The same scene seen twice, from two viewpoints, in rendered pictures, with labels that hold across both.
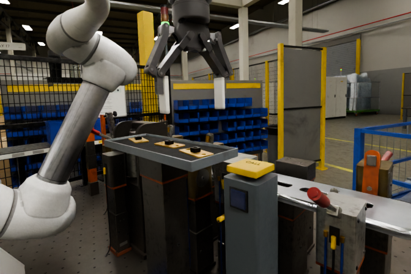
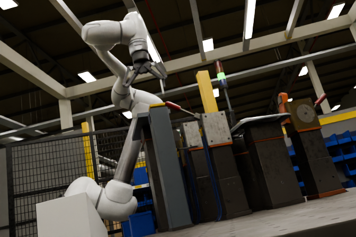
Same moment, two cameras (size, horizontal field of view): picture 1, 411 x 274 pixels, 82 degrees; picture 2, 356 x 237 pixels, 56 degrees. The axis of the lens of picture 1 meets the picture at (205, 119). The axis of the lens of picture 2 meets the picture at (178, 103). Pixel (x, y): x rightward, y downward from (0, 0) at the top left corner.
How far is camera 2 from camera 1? 113 cm
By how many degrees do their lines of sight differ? 39
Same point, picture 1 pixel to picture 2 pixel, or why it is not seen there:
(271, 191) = (161, 112)
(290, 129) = not seen: outside the picture
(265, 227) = (159, 127)
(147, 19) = (203, 77)
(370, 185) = not seen: hidden behind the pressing
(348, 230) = (202, 122)
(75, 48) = (123, 99)
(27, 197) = (107, 189)
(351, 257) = (205, 135)
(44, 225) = (116, 207)
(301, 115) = not seen: outside the picture
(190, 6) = (135, 55)
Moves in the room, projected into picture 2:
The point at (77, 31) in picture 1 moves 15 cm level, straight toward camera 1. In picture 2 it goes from (119, 89) to (111, 79)
